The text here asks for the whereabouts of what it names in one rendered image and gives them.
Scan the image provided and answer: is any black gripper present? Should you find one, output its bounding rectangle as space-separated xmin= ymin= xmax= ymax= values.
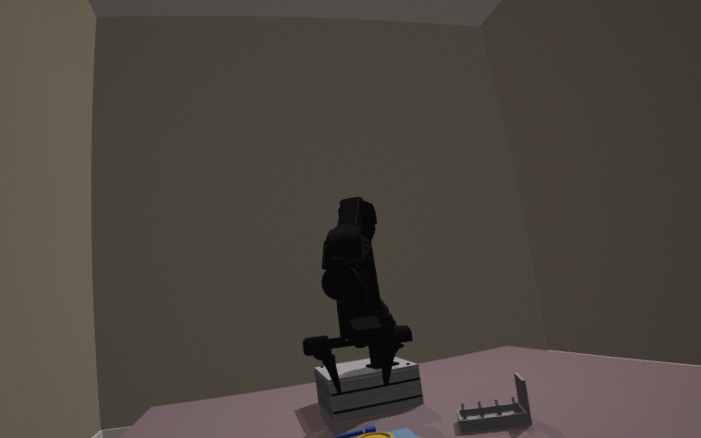
xmin=303 ymin=299 xmax=413 ymax=394

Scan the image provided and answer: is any light blue flat mat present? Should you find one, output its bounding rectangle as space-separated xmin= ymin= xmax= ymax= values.
xmin=389 ymin=428 xmax=420 ymax=438

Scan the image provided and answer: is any dark grey dish rack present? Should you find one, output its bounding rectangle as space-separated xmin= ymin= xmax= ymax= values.
xmin=457 ymin=372 xmax=532 ymax=433

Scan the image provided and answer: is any yellow round plate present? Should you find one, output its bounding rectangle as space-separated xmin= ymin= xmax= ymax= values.
xmin=357 ymin=433 xmax=393 ymax=438

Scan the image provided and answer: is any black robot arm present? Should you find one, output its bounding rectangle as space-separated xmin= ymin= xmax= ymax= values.
xmin=321 ymin=196 xmax=396 ymax=370

